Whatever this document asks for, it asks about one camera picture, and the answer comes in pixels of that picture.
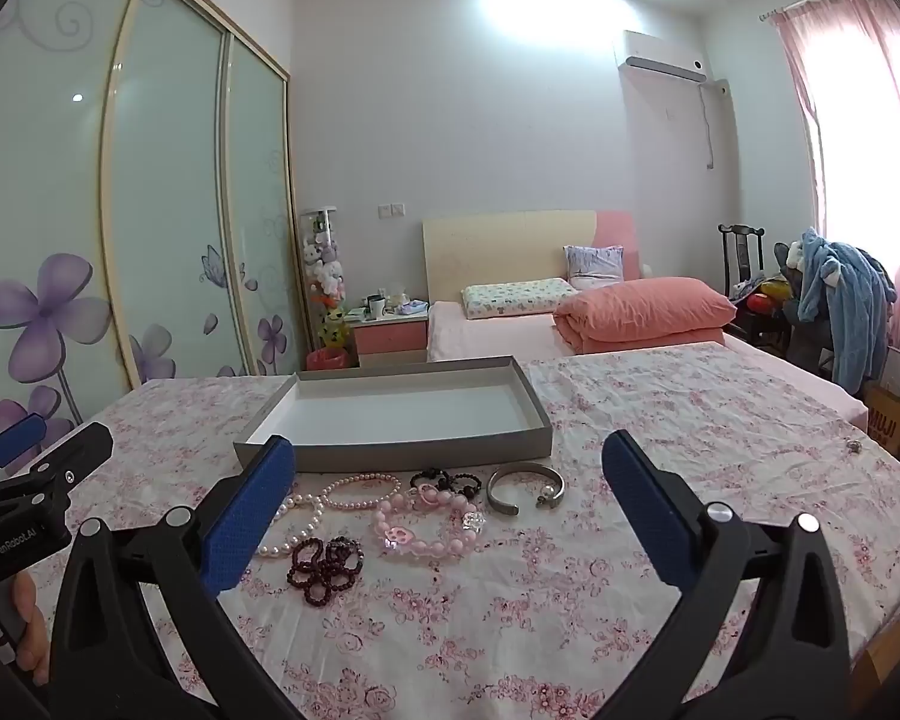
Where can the dark wooden chair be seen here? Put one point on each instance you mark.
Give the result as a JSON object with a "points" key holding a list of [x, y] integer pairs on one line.
{"points": [[739, 255]]}

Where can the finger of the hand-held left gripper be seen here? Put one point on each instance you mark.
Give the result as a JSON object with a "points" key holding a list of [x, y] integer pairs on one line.
{"points": [[75, 454], [16, 439]]}

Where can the pink floral tablecloth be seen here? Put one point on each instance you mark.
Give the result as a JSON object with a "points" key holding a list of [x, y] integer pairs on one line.
{"points": [[570, 615]]}

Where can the silver cuff bangle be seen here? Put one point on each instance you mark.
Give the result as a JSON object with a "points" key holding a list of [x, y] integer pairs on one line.
{"points": [[495, 502]]}

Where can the patterned flat pillow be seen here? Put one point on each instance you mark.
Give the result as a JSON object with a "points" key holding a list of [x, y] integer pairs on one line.
{"points": [[517, 298]]}

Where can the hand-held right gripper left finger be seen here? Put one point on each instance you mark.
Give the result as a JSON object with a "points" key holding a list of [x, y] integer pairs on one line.
{"points": [[249, 517]]}

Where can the blue tissue pack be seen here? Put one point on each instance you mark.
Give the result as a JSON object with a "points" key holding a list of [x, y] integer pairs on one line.
{"points": [[411, 307]]}

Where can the blue fleece robe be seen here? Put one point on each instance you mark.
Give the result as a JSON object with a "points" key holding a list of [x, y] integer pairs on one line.
{"points": [[855, 315]]}

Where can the colourful toy pile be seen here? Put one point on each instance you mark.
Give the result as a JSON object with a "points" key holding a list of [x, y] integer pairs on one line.
{"points": [[765, 298]]}

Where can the dark swivel chair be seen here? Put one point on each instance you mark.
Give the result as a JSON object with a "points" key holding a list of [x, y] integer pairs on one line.
{"points": [[804, 349]]}

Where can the white wall switch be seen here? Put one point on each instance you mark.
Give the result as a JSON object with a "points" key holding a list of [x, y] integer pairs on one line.
{"points": [[390, 210]]}

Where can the white wall air conditioner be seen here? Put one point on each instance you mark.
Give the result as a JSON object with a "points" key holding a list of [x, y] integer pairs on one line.
{"points": [[664, 52]]}

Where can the pink sheer curtain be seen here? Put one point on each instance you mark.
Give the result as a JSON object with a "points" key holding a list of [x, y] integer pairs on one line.
{"points": [[855, 127]]}

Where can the person's left hand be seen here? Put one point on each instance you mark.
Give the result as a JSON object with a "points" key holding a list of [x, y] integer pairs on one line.
{"points": [[30, 630]]}

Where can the flower-print sliding wardrobe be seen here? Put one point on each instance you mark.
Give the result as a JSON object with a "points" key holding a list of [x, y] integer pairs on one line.
{"points": [[172, 202]]}

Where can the bed with pink sheet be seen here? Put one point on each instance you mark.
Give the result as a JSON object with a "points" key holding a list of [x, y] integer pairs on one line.
{"points": [[495, 334]]}

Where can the grey shallow cardboard tray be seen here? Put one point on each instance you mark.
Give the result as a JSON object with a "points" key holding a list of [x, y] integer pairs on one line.
{"points": [[390, 405]]}

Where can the pink and beige nightstand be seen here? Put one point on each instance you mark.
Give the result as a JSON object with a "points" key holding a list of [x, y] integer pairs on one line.
{"points": [[390, 337]]}

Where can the red lined trash bin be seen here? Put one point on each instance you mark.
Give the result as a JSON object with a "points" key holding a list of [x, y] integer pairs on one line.
{"points": [[326, 358]]}

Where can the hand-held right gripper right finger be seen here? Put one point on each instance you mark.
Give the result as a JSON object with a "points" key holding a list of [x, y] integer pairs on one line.
{"points": [[645, 510]]}

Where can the clear plush toy display tube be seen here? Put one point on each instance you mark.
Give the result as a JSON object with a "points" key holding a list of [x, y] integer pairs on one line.
{"points": [[324, 270]]}

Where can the beige and pink headboard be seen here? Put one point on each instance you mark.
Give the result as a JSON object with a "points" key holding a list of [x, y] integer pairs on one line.
{"points": [[495, 247]]}

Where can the folded coral quilt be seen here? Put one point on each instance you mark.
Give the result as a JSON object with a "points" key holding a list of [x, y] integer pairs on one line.
{"points": [[645, 311]]}

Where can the white air conditioner pipe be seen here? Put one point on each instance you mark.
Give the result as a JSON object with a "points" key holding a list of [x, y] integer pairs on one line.
{"points": [[709, 127]]}

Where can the lilac print pillow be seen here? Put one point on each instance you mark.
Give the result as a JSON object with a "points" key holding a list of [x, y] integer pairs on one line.
{"points": [[592, 266]]}

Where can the brown cardboard box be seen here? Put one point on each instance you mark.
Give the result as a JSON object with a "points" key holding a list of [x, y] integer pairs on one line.
{"points": [[889, 420]]}

